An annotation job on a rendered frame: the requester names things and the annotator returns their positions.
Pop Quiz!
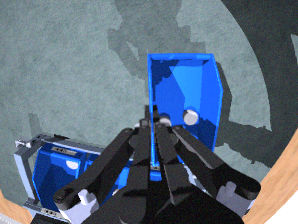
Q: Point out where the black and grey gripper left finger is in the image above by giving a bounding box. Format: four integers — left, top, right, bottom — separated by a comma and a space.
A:
53, 105, 152, 224

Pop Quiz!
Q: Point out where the grey low shelf rack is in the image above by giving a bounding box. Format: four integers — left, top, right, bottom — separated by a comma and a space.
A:
14, 134, 206, 222

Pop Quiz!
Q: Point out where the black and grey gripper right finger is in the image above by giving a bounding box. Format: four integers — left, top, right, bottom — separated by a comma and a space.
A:
153, 105, 261, 224

